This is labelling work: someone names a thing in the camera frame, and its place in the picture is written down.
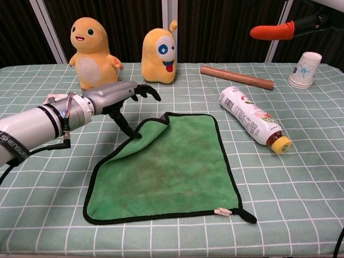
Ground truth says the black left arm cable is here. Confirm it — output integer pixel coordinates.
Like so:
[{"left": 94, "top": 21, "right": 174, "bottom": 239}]
[{"left": 0, "top": 138, "right": 72, "bottom": 187}]

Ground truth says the green cloth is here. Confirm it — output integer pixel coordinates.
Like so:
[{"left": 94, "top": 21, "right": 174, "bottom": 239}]
[{"left": 83, "top": 112, "right": 258, "bottom": 225}]

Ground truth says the orange dinosaur plush toy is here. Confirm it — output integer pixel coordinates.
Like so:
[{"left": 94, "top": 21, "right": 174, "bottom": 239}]
[{"left": 69, "top": 17, "right": 124, "bottom": 92}]

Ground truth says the white paper cup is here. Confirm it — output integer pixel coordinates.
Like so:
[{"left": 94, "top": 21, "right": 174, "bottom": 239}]
[{"left": 288, "top": 52, "right": 323, "bottom": 89}]

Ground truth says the brown cylindrical rod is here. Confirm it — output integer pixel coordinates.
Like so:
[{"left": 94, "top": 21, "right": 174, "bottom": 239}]
[{"left": 200, "top": 66, "right": 275, "bottom": 91}]

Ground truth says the yellow one-antenna monster plush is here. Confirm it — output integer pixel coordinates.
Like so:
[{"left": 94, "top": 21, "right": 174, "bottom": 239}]
[{"left": 141, "top": 20, "right": 178, "bottom": 85}]

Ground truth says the green checkered tablecloth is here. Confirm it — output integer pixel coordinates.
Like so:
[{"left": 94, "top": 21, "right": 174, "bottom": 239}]
[{"left": 0, "top": 62, "right": 344, "bottom": 258}]

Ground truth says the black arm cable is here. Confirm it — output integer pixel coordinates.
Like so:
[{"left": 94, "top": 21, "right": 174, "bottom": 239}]
[
  {"left": 332, "top": 222, "right": 344, "bottom": 258},
  {"left": 0, "top": 138, "right": 72, "bottom": 187}
]

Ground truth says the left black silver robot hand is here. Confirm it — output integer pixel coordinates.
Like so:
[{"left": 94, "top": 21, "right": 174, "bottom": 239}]
[{"left": 82, "top": 81, "right": 162, "bottom": 139}]

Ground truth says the white pink plastic packet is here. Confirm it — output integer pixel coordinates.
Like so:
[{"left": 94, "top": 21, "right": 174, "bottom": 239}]
[{"left": 42, "top": 92, "right": 69, "bottom": 105}]

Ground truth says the white partition frame post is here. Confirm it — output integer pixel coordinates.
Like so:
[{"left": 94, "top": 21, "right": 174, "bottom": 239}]
[
  {"left": 264, "top": 0, "right": 293, "bottom": 63},
  {"left": 161, "top": 0, "right": 178, "bottom": 37},
  {"left": 29, "top": 0, "right": 68, "bottom": 65}
]

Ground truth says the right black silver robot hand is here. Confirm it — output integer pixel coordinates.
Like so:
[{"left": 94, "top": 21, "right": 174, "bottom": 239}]
[{"left": 249, "top": 0, "right": 344, "bottom": 41}]

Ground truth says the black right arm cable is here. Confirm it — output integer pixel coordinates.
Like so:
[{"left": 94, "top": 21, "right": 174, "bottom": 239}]
[{"left": 332, "top": 222, "right": 344, "bottom": 258}]

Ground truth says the white labelled bottle yellow cap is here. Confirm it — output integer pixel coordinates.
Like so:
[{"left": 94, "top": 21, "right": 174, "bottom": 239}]
[{"left": 219, "top": 85, "right": 293, "bottom": 155}]

